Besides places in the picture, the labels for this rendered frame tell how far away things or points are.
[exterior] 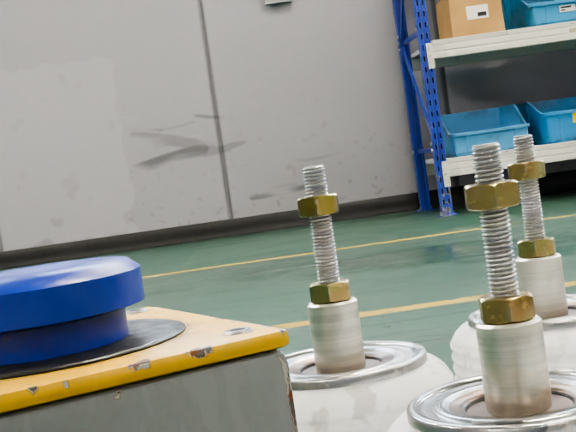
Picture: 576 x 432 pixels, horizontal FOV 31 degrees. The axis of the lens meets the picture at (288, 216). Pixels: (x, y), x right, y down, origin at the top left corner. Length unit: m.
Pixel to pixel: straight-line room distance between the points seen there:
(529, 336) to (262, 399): 0.18
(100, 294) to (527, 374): 0.19
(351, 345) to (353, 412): 0.04
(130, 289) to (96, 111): 5.24
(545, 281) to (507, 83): 5.06
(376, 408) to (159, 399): 0.24
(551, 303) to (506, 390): 0.17
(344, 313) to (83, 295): 0.27
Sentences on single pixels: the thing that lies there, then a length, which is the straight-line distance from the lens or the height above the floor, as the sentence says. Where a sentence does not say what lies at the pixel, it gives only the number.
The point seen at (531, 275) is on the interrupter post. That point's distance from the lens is 0.51.
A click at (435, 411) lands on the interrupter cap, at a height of 0.25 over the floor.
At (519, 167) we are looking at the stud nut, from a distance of 0.51.
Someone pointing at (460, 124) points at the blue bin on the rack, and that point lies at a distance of 5.26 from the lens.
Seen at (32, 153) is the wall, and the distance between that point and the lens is 5.48.
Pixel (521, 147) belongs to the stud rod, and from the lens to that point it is 0.51.
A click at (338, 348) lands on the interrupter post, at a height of 0.26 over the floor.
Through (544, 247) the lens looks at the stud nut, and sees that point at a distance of 0.51.
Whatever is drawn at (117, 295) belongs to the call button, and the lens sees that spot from 0.19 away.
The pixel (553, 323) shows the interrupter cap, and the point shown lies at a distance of 0.49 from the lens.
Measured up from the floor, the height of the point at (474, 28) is 0.82.
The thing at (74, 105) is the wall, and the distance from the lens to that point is 5.45.
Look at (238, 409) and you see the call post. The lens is 0.18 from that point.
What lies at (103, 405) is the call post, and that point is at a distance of 0.17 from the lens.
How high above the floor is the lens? 0.34
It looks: 3 degrees down
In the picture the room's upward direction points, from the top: 8 degrees counter-clockwise
